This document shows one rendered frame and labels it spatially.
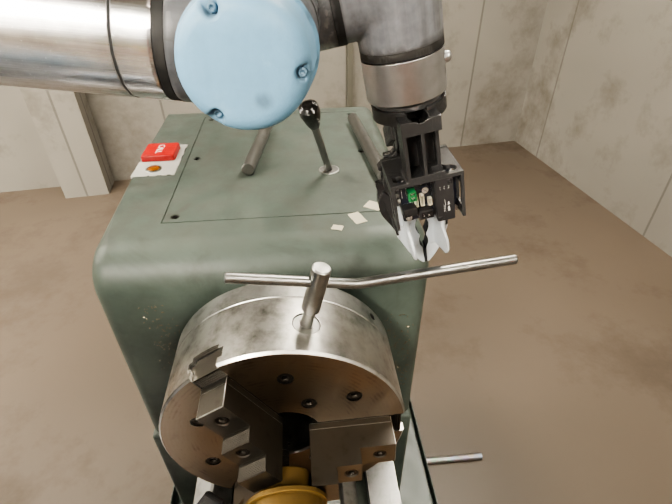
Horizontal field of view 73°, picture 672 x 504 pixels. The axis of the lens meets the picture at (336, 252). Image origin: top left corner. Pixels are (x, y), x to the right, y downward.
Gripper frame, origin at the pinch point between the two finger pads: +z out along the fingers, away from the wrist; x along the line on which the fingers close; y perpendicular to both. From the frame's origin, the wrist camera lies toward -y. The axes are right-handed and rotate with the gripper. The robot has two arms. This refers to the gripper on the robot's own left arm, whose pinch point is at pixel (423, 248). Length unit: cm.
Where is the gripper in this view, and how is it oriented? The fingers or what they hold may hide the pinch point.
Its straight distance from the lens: 57.5
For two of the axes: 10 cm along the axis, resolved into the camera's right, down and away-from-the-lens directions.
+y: 0.9, 5.9, -8.0
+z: 2.1, 7.7, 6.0
